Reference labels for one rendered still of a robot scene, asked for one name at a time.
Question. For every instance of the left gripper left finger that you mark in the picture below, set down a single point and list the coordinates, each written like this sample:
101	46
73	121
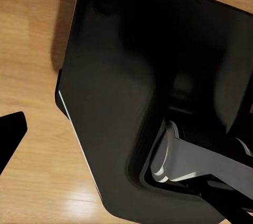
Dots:
12	129

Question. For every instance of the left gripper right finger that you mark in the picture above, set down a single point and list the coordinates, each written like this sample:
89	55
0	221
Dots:
245	128

